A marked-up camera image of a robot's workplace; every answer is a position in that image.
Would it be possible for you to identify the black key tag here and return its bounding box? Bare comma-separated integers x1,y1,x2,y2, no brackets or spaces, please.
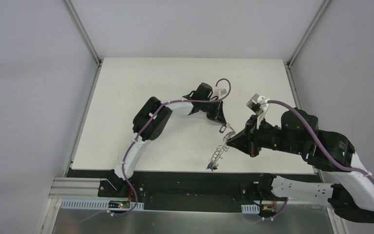
219,125,227,134

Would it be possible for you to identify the metal disc with keyrings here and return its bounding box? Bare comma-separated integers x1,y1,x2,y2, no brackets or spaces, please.
208,131,236,171

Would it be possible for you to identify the silver key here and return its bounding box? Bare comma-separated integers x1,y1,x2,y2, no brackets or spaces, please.
226,123,235,131

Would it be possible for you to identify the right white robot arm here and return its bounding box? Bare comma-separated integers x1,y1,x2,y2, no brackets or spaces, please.
227,108,374,224

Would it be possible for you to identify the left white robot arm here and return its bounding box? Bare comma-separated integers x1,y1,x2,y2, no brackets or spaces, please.
98,82,231,197

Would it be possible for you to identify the right circuit board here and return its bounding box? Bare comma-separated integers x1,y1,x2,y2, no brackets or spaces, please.
259,208,276,218

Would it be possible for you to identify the circuit board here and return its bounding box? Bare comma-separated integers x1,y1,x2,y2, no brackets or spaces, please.
259,208,276,218
108,200,131,210

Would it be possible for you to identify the left circuit board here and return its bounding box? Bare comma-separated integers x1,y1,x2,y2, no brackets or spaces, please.
108,200,131,210

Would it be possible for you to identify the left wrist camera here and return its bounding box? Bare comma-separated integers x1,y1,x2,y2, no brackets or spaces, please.
213,88,227,98

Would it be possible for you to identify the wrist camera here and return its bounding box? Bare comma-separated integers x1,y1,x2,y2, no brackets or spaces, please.
213,88,227,98
246,94,270,121

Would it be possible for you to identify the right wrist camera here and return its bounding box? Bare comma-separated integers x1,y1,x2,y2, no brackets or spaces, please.
246,94,270,121

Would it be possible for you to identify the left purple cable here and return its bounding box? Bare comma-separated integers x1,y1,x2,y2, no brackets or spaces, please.
106,78,232,217

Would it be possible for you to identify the white slotted cable duct right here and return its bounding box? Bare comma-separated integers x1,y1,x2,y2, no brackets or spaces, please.
241,204,260,214

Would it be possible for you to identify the white slotted cable duct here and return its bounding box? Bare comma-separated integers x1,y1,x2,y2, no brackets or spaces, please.
60,198,144,211
241,204,260,214

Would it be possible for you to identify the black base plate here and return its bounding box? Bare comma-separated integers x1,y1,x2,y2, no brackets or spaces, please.
66,168,323,214

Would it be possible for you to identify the right aluminium frame post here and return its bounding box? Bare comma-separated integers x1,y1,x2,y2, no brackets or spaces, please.
286,0,333,69

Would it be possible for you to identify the aluminium frame post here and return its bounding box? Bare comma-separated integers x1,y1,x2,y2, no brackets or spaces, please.
286,0,333,69
62,0,102,67

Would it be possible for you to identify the white slotted cable duct left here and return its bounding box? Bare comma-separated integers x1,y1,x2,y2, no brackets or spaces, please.
60,198,144,211

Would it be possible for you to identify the left aluminium frame post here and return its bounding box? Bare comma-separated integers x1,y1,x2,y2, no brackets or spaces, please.
62,0,102,67

